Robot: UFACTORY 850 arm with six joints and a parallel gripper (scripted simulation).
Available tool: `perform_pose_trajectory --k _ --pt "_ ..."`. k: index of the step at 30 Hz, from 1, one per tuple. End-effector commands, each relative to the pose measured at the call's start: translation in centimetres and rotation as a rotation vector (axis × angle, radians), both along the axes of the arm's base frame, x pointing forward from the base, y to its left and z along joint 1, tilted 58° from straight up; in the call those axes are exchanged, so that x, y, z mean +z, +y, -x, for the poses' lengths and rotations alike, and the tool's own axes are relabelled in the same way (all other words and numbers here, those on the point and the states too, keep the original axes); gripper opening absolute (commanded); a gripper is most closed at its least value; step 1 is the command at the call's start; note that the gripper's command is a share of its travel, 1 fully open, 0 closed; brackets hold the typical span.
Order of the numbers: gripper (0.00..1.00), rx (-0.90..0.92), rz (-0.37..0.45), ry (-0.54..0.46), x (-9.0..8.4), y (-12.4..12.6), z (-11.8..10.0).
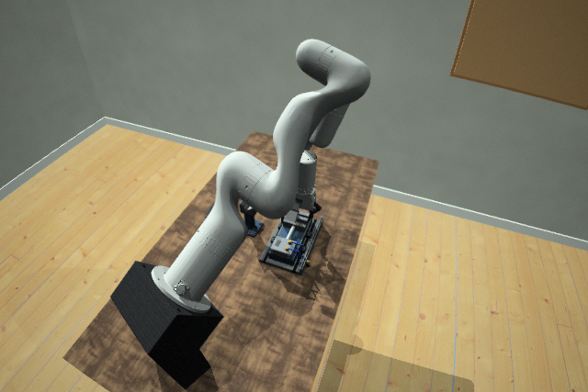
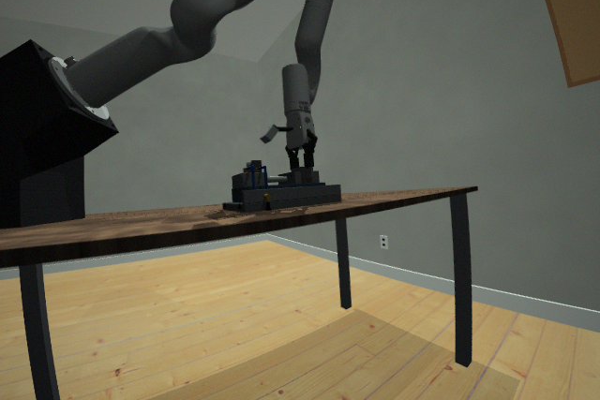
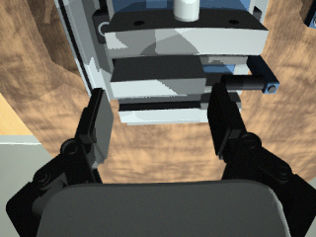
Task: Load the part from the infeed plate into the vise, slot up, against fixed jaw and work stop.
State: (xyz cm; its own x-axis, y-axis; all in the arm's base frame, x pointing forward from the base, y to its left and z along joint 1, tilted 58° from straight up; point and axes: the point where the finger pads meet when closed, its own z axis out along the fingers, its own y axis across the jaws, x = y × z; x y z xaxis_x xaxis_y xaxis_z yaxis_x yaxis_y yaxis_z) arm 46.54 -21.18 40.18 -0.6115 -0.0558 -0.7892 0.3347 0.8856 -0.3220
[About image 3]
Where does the grey flat bar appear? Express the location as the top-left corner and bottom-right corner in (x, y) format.
(204, 73), (233, 93)
(199, 54), (248, 64)

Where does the dark grey block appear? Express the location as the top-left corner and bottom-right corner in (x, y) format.
(110, 54), (206, 122)

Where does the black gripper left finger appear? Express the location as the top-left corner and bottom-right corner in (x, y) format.
(6, 88), (114, 237)

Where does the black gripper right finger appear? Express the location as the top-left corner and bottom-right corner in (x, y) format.
(206, 83), (316, 237)

